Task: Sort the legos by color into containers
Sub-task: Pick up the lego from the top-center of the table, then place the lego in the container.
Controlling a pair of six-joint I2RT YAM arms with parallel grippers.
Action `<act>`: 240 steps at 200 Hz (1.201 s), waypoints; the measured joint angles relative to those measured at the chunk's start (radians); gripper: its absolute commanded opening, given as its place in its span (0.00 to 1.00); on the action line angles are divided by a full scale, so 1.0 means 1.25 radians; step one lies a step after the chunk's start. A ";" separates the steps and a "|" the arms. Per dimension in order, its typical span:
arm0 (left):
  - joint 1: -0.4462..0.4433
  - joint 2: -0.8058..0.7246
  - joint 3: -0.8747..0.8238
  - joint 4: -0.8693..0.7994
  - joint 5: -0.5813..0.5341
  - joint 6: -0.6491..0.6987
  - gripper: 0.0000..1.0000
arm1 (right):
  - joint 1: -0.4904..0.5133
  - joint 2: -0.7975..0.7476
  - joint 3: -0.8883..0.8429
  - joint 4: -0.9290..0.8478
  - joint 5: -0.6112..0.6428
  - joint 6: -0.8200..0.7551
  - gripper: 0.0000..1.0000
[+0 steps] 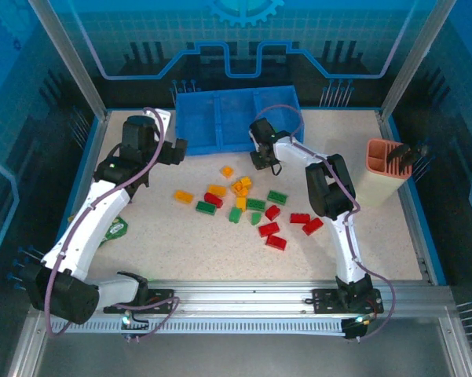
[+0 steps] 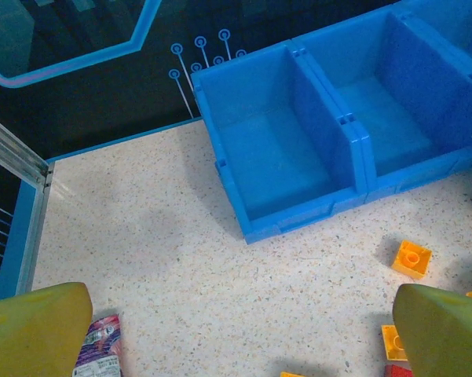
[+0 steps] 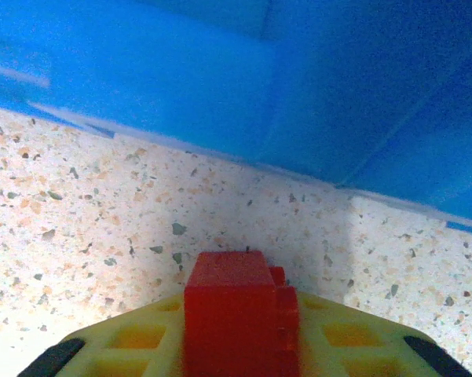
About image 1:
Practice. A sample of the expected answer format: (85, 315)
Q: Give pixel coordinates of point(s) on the yellow lego brick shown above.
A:
(240, 203)
(246, 181)

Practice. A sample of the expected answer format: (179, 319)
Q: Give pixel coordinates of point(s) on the small orange lego brick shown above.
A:
(227, 171)

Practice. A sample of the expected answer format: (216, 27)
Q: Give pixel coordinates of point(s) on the red lego brick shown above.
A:
(269, 229)
(213, 200)
(312, 226)
(276, 242)
(299, 218)
(272, 212)

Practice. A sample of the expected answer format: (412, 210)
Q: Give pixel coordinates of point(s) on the light green lego brick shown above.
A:
(255, 218)
(235, 214)

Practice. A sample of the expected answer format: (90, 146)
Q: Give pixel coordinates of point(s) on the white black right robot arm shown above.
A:
(345, 251)

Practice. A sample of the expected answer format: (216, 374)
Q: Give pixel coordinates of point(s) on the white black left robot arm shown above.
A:
(86, 228)

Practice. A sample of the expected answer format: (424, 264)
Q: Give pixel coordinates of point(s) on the blue divided plastic bin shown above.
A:
(204, 118)

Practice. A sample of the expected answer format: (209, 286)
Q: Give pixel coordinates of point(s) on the green snack packet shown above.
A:
(115, 229)

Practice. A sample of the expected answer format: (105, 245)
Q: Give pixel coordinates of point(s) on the beige pink utensil holder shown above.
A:
(377, 184)

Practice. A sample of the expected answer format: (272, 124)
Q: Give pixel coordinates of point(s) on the black spatula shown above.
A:
(398, 157)

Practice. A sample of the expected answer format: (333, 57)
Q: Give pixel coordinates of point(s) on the black metal-tipped utensil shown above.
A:
(421, 150)

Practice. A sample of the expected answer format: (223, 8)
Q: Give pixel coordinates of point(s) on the aluminium frame post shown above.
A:
(70, 59)
(416, 59)

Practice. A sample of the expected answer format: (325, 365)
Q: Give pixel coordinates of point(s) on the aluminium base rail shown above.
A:
(239, 298)

